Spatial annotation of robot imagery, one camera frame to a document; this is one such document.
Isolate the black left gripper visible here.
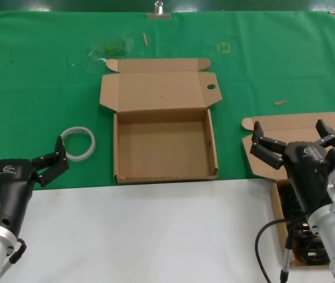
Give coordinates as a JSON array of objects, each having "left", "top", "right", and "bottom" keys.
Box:
[{"left": 0, "top": 135, "right": 70, "bottom": 238}]

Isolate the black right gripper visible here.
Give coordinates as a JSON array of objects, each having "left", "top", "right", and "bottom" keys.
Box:
[{"left": 249, "top": 119, "right": 335, "bottom": 213}]

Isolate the open brown cardboard box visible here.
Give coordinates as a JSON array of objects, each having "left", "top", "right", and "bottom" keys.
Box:
[{"left": 241, "top": 111, "right": 335, "bottom": 268}]

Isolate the cardboard box with holed flap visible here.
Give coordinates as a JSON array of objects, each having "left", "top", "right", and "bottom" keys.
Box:
[{"left": 98, "top": 58, "right": 223, "bottom": 185}]

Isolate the clear tape roll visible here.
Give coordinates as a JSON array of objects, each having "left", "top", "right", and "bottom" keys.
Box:
[{"left": 60, "top": 126, "right": 97, "bottom": 162}]

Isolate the green table cloth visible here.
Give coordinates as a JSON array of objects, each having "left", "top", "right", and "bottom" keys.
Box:
[{"left": 0, "top": 11, "right": 335, "bottom": 191}]

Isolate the clear plastic film scrap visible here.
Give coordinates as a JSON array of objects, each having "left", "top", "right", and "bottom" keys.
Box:
[{"left": 89, "top": 38, "right": 132, "bottom": 62}]

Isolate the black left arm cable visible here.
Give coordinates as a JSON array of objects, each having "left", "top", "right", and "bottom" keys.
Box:
[{"left": 8, "top": 238, "right": 27, "bottom": 265}]

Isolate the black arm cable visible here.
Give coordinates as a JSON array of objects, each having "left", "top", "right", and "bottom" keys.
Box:
[
  {"left": 254, "top": 218, "right": 306, "bottom": 283},
  {"left": 8, "top": 238, "right": 27, "bottom": 265}
]

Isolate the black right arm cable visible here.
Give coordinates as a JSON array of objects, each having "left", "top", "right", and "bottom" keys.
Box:
[{"left": 254, "top": 218, "right": 306, "bottom": 283}]

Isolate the grey sleeved camera cable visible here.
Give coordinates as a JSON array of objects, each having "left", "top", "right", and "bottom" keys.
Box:
[{"left": 279, "top": 223, "right": 296, "bottom": 283}]

